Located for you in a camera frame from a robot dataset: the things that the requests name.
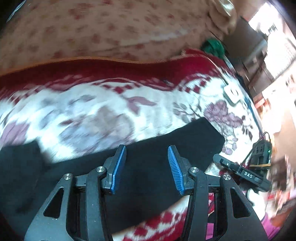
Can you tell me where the red white floral fleece blanket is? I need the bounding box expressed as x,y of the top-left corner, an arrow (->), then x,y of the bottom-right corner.
1,49 -> 262,240

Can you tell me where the white square device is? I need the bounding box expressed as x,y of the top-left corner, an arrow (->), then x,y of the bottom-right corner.
223,84 -> 241,105

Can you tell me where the green yarn ball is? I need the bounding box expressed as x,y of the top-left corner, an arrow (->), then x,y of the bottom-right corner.
201,38 -> 225,59

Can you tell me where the pink sleeve right forearm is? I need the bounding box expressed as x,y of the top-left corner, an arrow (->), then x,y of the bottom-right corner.
261,213 -> 287,240

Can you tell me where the cream floral quilt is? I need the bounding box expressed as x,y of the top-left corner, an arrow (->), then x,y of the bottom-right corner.
1,1 -> 237,72

